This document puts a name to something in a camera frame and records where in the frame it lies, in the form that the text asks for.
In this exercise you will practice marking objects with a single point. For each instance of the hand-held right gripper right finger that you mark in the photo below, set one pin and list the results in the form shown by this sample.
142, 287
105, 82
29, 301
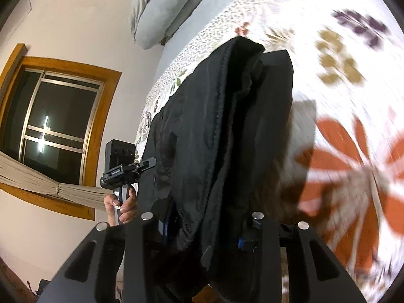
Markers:
241, 243

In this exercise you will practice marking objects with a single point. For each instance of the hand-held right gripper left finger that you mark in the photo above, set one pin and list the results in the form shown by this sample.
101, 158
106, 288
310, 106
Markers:
164, 227

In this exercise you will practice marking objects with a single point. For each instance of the black pants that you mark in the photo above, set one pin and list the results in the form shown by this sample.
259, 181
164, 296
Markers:
205, 132

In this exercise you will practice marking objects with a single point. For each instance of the person's left hand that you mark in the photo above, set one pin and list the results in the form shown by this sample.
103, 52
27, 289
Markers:
130, 208

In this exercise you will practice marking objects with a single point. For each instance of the wooden framed window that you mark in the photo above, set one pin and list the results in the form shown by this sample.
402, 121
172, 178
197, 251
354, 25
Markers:
63, 116

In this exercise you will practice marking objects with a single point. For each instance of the tied beige curtain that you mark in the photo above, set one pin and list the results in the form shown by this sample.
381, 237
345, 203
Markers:
31, 176

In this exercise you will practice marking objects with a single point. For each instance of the grey bed sheet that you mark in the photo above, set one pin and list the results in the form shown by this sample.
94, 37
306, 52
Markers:
195, 31

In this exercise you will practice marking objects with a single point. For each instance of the grey pillow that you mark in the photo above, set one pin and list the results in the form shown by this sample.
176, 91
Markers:
161, 9

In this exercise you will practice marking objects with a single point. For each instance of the floral quilted bedspread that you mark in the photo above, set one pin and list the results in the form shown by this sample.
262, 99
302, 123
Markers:
347, 101

